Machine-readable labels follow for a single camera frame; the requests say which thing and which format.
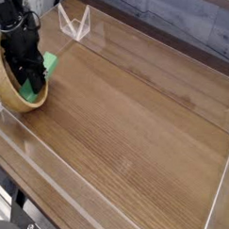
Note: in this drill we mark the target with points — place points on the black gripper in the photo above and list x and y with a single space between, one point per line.
21 43

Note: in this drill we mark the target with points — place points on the wooden bowl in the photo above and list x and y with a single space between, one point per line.
9 95

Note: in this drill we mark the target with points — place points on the green rectangular stick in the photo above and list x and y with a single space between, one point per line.
50 62

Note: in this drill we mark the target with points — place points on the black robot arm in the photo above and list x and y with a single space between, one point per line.
17 10

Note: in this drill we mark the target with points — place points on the clear acrylic corner bracket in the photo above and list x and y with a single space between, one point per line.
77 30

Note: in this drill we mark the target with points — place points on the clear acrylic front wall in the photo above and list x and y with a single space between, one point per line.
59 191

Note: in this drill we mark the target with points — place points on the clear acrylic wall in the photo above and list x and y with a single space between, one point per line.
59 191
186 80

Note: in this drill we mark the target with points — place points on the black table leg bracket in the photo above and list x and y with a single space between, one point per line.
18 216

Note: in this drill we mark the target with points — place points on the clear acrylic back wall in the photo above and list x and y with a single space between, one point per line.
186 80

